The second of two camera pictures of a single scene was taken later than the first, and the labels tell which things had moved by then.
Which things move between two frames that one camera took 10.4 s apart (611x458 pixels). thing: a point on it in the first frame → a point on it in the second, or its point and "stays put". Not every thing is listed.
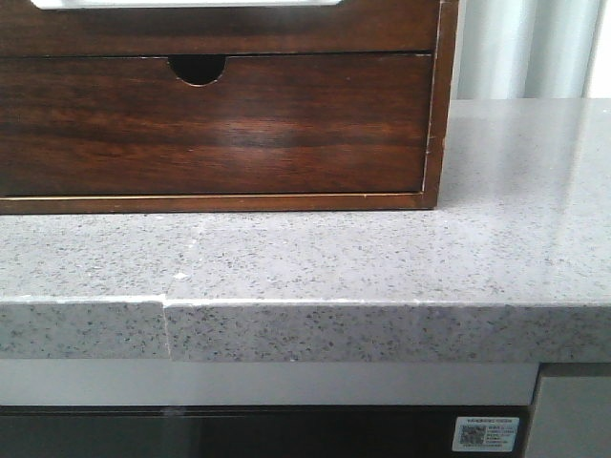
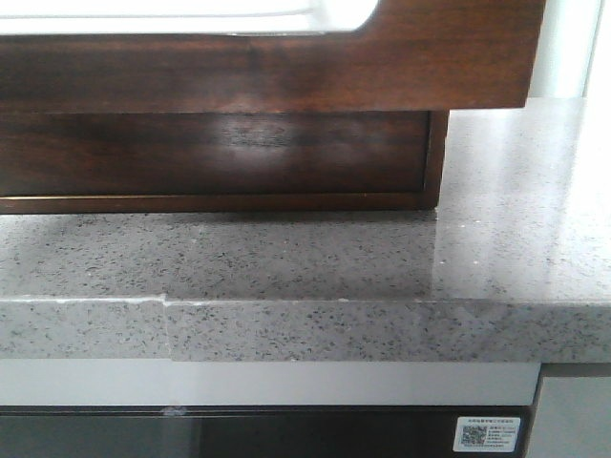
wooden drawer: [267, 124] stays put
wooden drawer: [350, 27] → [410, 54]
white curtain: [534, 50] stays put
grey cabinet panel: [572, 418] stays put
